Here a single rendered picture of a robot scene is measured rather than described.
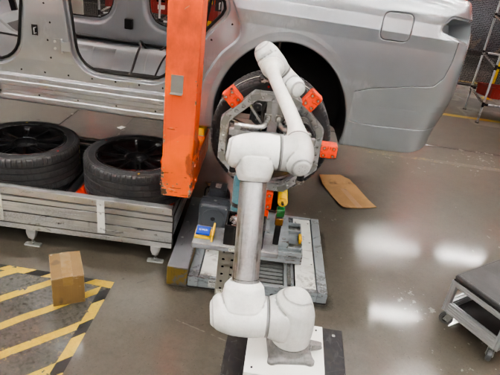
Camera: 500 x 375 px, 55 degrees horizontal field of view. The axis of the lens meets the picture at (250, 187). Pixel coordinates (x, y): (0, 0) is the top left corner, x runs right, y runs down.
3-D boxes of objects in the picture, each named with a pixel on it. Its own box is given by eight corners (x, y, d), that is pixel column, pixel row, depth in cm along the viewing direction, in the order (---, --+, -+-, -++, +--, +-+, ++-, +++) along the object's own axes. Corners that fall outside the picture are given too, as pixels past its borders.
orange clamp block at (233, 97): (244, 97, 251) (233, 83, 248) (242, 101, 244) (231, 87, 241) (234, 104, 253) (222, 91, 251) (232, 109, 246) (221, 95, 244)
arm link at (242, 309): (267, 345, 174) (206, 342, 173) (263, 329, 191) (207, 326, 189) (286, 133, 169) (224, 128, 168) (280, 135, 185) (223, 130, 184)
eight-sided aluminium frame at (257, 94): (310, 190, 272) (329, 98, 247) (311, 196, 266) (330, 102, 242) (216, 178, 272) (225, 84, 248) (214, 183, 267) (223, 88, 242)
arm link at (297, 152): (315, 129, 181) (279, 126, 180) (321, 156, 167) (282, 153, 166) (309, 157, 189) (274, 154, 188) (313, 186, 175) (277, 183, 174)
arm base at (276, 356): (324, 367, 182) (327, 356, 180) (267, 365, 180) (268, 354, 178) (316, 332, 199) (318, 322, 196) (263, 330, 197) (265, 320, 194)
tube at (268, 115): (270, 121, 249) (273, 101, 244) (269, 134, 232) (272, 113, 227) (236, 117, 249) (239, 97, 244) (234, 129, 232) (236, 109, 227)
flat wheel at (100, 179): (181, 164, 354) (183, 135, 343) (193, 210, 298) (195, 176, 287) (87, 164, 337) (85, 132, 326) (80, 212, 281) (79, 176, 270)
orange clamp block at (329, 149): (318, 152, 263) (334, 154, 263) (318, 157, 256) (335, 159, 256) (320, 140, 259) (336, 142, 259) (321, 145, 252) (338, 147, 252)
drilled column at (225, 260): (232, 301, 268) (240, 239, 249) (230, 313, 260) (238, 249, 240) (214, 298, 268) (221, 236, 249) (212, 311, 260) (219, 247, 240)
